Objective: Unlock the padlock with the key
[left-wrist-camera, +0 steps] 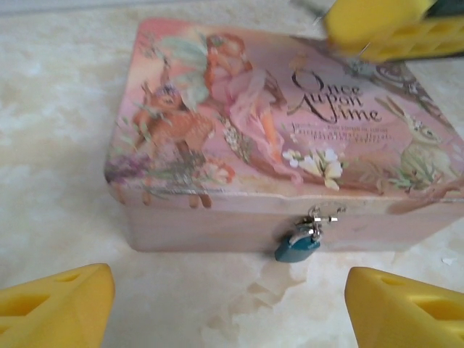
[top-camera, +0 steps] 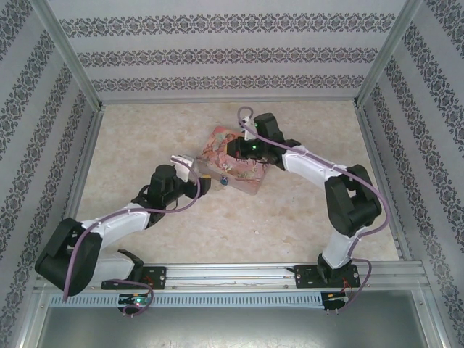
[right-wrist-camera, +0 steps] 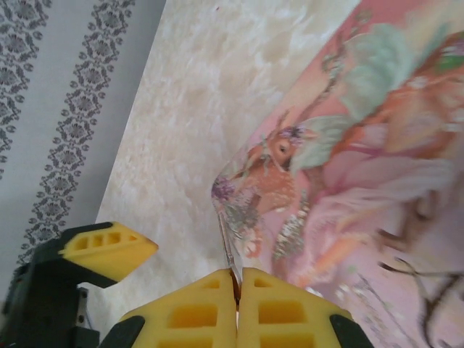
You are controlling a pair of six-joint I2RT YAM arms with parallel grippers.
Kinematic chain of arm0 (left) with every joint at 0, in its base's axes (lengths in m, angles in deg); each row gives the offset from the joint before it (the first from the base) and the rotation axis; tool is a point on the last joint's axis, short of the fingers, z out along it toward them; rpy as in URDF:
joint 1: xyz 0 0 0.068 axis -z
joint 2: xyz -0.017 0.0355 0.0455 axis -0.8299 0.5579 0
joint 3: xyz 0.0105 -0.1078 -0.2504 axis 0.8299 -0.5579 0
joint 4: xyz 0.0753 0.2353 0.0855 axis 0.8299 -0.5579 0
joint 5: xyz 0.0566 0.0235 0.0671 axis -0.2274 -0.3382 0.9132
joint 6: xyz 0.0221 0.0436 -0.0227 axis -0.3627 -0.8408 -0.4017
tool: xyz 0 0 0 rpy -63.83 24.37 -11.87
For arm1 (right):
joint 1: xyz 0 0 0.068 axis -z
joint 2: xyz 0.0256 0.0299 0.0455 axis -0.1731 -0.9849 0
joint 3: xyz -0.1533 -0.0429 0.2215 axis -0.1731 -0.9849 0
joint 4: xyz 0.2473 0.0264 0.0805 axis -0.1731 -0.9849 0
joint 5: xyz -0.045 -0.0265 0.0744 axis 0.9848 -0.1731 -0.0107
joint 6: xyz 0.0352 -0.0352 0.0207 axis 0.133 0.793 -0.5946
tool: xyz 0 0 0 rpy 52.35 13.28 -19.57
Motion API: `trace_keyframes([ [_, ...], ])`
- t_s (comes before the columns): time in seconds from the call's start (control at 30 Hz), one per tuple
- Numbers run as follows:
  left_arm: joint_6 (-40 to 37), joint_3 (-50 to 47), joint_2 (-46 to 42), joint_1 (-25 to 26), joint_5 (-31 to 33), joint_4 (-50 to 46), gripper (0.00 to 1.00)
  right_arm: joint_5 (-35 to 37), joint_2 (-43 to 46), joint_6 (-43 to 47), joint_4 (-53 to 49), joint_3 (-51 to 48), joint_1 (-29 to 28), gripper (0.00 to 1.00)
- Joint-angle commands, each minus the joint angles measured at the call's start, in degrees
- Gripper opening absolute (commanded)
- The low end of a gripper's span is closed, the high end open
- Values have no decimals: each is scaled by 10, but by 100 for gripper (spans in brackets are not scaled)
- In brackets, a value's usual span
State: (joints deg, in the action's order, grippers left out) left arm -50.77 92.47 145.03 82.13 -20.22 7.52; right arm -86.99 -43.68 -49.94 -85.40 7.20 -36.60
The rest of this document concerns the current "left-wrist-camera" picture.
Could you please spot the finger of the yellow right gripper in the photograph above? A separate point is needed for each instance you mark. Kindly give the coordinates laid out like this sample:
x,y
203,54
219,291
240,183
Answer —
x,y
380,25

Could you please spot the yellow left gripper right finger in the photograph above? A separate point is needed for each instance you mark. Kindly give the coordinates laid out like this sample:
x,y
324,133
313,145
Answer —
x,y
406,311

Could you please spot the pink illustrated tin box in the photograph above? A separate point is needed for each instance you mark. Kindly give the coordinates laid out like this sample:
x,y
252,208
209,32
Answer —
x,y
253,108

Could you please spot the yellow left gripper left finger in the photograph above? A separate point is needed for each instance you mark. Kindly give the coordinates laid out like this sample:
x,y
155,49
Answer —
x,y
54,311

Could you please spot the small blue padlock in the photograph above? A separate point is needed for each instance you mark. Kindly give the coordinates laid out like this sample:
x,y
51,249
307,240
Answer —
x,y
293,248

